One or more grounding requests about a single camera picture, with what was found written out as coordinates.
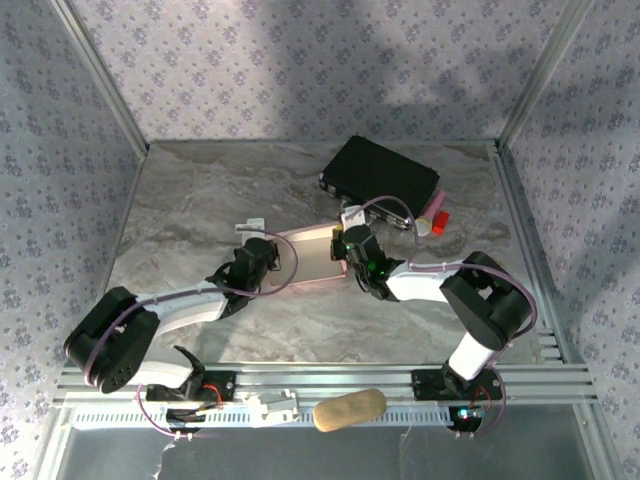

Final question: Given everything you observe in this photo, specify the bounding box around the pink paper box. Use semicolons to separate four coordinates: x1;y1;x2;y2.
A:
266;221;350;289

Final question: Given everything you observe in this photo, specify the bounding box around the black briefcase with chrome trim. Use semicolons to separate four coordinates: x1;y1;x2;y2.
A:
319;134;442;232

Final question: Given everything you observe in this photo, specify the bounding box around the white plastic connector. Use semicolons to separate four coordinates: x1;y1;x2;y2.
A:
242;389;302;429

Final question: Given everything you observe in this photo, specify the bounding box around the tan oval sponge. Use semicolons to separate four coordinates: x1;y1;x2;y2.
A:
313;388;389;434

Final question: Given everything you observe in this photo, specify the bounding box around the small circuit board with LED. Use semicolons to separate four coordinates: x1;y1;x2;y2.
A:
448;405;487;432

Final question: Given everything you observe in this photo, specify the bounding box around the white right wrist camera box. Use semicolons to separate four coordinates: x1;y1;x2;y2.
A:
339;204;370;227

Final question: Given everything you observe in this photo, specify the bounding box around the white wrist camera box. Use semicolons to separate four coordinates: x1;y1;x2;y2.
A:
339;204;370;227
234;216;267;237

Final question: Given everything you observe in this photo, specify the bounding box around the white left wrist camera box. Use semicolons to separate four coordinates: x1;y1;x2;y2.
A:
234;216;267;237

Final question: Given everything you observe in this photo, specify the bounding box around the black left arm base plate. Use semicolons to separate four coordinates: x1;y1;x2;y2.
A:
144;370;238;404

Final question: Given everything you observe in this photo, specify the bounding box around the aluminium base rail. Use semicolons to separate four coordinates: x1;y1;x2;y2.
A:
52;362;600;407

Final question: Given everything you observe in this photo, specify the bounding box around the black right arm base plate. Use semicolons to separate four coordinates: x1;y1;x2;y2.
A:
410;368;503;402

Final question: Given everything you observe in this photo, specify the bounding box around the aluminium side rail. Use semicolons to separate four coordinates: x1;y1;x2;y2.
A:
492;142;587;366

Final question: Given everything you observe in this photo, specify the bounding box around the white slotted cable duct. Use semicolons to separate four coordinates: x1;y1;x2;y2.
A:
72;402;455;431

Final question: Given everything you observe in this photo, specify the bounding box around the aluminium corner post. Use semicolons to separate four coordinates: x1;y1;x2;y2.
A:
49;0;151;154
494;0;596;151

